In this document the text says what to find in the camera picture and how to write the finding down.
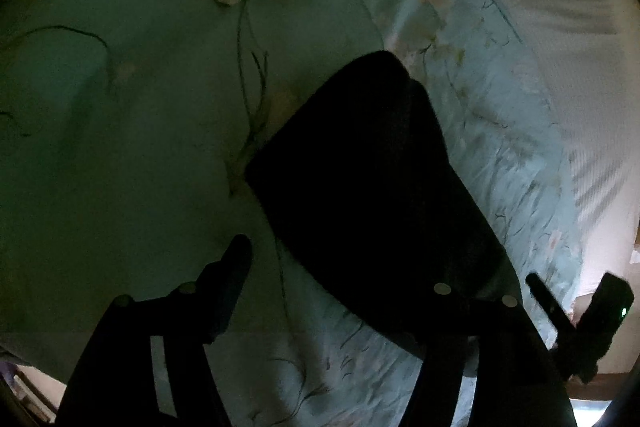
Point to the white striped blanket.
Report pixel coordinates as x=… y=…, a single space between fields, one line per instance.
x=560 y=32

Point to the black pants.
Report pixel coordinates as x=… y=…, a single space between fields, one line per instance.
x=365 y=187

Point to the light blue floral bedsheet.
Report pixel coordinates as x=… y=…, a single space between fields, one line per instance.
x=150 y=147

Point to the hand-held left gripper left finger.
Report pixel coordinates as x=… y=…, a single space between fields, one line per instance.
x=231 y=274

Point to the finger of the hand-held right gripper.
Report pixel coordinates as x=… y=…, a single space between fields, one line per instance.
x=546 y=297

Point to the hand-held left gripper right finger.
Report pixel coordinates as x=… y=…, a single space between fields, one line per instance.
x=450 y=307

